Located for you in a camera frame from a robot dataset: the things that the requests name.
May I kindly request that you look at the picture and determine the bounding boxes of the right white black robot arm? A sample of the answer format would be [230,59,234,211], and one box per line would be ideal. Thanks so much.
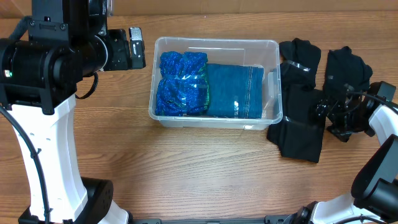
[284,91,397,223]

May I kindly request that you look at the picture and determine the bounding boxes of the clear plastic storage bin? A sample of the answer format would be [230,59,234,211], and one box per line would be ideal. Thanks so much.
[149,37,282,130]

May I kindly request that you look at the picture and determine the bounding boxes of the small black garment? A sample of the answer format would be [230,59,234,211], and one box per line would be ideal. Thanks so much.
[323,46,373,106]

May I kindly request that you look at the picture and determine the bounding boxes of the large black garment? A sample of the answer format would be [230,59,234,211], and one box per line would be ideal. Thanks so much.
[267,38,325,163]

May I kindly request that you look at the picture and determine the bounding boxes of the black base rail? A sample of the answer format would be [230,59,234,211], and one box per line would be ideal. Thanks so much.
[131,215,292,224]

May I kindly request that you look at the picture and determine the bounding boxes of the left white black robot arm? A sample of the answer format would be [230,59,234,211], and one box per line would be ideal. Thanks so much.
[1,0,146,224]

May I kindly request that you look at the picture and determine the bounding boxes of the blue denim jeans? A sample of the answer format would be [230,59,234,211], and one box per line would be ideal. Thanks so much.
[206,63,264,119]

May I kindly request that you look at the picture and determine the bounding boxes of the blue sparkly garment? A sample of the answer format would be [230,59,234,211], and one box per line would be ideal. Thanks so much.
[155,51,210,116]

